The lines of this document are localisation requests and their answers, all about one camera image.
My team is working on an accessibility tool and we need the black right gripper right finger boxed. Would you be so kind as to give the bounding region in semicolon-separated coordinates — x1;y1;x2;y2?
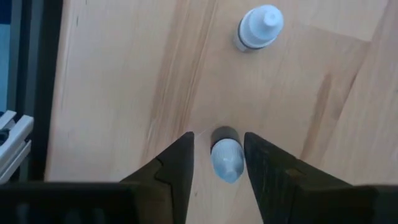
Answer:
244;131;355;224

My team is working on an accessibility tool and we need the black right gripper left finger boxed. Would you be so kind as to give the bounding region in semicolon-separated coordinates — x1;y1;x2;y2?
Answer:
119;131;195;224

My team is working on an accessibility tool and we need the black metal table frame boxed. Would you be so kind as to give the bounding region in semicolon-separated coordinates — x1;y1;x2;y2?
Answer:
14;0;65;183

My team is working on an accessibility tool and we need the aluminium frame rail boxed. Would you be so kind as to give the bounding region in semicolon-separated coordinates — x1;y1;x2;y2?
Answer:
0;109;34;185

